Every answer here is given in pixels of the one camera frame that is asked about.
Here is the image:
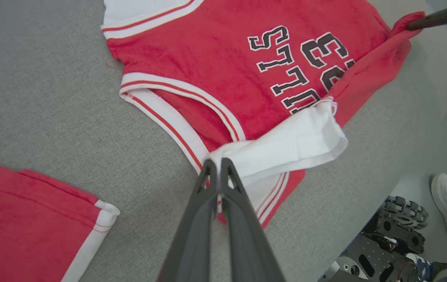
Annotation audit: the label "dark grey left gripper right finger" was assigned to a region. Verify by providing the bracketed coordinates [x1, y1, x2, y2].
[220, 157, 287, 282]

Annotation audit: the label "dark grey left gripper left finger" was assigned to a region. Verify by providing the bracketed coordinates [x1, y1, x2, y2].
[157, 159, 218, 282]

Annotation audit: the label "red shorts with white trim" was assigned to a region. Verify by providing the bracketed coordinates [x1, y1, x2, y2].
[0, 163, 121, 282]

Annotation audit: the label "red jersey with black lettering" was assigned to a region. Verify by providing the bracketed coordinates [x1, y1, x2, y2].
[101, 0, 426, 229]

